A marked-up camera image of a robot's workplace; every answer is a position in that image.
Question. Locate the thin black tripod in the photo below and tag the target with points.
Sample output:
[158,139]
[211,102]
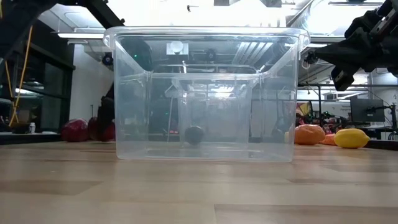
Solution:
[92,112]

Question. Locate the black ceiling-mounted camera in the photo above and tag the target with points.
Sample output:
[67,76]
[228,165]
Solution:
[311,57]

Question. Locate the yellow lemon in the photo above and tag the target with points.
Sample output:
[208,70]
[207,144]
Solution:
[351,138]

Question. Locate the red apple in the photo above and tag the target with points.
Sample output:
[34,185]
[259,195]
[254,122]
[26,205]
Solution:
[93,130]
[74,130]

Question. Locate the black metal rack frame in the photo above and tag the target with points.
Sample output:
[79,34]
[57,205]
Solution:
[319,102]

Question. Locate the black computer monitor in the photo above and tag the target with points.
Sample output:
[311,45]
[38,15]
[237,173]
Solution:
[367,110]

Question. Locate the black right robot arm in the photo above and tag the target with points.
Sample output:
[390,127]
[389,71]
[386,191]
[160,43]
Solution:
[392,4]

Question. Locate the small white bottle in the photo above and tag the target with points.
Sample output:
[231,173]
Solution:
[32,128]

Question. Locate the large clear plastic bin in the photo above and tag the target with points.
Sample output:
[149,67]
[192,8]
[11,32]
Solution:
[140,149]

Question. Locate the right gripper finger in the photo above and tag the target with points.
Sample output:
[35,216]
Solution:
[348,49]
[342,77]

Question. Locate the dark purple eggplant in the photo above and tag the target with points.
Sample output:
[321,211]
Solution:
[194,135]

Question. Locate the orange mango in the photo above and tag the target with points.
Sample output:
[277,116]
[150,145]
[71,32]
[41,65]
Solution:
[309,134]

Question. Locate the round blue-black camera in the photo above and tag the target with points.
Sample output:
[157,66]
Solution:
[107,59]

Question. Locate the white round ceiling fixture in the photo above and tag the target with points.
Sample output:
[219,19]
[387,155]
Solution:
[176,47]

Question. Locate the long ceiling light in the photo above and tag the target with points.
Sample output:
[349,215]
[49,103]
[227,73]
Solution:
[81,35]

